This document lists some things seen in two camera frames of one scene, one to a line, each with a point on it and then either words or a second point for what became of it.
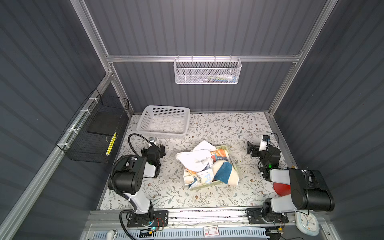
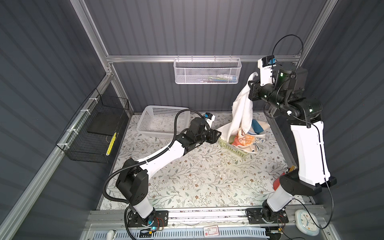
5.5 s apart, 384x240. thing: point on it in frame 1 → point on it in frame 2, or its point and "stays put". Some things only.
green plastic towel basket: (233, 162) → (234, 149)
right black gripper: (256, 151) → (252, 85)
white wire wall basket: (207, 70) stays put
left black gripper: (161, 152) → (212, 136)
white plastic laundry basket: (164, 121) stays put
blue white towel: (224, 171) → (258, 127)
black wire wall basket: (93, 134) stays put
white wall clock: (308, 224) stays put
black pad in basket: (105, 123) stays put
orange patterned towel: (219, 154) → (243, 139)
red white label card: (211, 231) stays put
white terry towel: (197, 159) → (242, 112)
